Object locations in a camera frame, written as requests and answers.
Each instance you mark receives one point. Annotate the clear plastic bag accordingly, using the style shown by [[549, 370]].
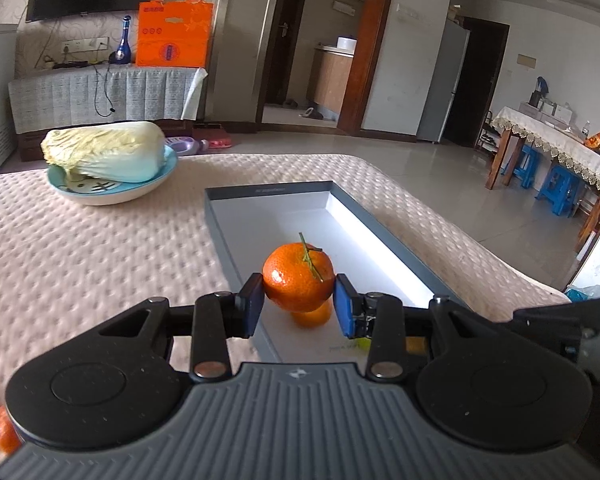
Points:
[[585, 292]]

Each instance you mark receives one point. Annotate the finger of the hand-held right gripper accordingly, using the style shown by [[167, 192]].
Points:
[[545, 327]]

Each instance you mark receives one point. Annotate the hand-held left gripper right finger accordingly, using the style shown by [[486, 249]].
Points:
[[344, 307]]

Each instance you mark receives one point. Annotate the grey slippers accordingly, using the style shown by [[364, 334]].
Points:
[[311, 113]]

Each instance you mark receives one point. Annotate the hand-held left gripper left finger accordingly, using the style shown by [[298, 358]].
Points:
[[251, 307]]

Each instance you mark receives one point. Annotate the white wall outlets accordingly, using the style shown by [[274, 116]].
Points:
[[85, 44]]

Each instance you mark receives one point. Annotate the brown wooden door frame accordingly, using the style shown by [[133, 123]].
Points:
[[367, 45]]

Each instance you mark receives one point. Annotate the grey refrigerator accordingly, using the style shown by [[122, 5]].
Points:
[[442, 85]]

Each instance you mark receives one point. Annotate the lace tablecloth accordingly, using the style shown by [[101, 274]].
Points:
[[550, 135]]

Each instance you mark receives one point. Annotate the dark wooden door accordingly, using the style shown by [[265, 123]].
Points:
[[282, 35]]

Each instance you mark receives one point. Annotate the white pot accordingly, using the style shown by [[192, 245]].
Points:
[[346, 42]]

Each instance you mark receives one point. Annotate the purple plastic toy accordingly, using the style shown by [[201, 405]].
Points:
[[185, 146]]

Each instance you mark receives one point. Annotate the white wall switch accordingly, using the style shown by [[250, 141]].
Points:
[[344, 8]]

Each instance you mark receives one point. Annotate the blue glass bottle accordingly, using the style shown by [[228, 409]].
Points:
[[121, 55]]

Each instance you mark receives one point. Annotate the napa cabbage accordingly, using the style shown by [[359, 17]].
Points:
[[110, 150]]

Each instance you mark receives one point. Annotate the small orange tangerine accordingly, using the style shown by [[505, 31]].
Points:
[[2, 432]]

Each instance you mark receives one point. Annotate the wooden dining table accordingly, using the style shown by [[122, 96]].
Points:
[[500, 160]]

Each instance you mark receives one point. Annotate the grey shallow cardboard box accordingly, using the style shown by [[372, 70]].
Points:
[[290, 215]]

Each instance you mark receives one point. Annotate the blue plastic stool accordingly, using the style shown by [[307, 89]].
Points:
[[520, 165], [560, 187]]

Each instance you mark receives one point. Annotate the light blue bowl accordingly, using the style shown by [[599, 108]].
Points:
[[105, 194]]

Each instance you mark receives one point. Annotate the wooden kitchen cabinet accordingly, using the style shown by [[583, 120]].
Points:
[[330, 80]]

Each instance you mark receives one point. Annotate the yellow wall panel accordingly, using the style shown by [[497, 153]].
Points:
[[527, 60]]

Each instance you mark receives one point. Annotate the pink floor item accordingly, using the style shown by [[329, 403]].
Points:
[[220, 142]]

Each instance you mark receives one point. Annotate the orange paper gift bag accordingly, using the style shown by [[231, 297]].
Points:
[[175, 35]]

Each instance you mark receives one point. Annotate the tangerine with green stem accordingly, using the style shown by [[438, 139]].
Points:
[[292, 280]]

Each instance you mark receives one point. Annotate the beige quilted blanket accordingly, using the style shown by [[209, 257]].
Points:
[[105, 260]]

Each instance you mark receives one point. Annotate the grey checked cabinet cloth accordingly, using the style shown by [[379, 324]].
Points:
[[70, 95]]

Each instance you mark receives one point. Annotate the white boxes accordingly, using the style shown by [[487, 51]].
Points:
[[555, 112]]

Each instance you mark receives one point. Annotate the black power strip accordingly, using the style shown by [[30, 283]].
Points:
[[70, 63]]

